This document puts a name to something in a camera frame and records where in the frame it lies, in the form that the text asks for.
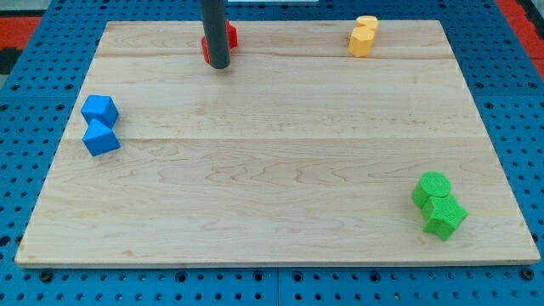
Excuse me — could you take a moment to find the yellow heart block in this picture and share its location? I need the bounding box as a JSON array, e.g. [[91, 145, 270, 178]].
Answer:
[[355, 15, 379, 31]]

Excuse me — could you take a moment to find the light wooden board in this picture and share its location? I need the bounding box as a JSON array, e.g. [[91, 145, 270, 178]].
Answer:
[[15, 20, 541, 269]]

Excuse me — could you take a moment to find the red block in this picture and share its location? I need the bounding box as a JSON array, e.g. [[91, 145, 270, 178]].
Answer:
[[201, 20, 238, 64]]

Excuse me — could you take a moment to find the yellow hexagon block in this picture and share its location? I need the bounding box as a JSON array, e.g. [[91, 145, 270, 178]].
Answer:
[[348, 26, 376, 57]]

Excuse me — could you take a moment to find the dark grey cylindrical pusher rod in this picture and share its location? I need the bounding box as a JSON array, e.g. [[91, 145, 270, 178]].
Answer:
[[199, 0, 230, 69]]

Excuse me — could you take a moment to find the green cylinder block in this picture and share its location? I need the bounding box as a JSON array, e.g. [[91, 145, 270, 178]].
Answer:
[[411, 171, 451, 208]]

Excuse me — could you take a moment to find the blue triangle block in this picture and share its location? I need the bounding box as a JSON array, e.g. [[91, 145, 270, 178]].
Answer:
[[82, 119, 121, 156]]

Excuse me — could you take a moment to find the blue cube block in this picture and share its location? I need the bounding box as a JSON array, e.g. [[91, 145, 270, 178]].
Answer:
[[81, 95, 119, 128]]

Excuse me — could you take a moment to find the green star block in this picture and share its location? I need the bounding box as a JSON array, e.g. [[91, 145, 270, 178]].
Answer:
[[422, 195, 469, 241]]

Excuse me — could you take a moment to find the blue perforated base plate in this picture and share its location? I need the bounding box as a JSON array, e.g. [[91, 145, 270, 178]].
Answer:
[[1, 0, 543, 305]]

